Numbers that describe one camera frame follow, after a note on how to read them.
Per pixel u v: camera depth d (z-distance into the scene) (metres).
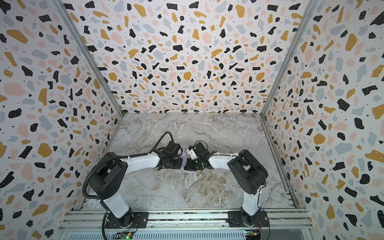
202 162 0.72
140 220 0.73
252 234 0.72
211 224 0.73
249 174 0.49
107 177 0.47
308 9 0.72
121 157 0.52
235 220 0.73
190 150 0.88
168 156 0.74
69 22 0.73
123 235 0.70
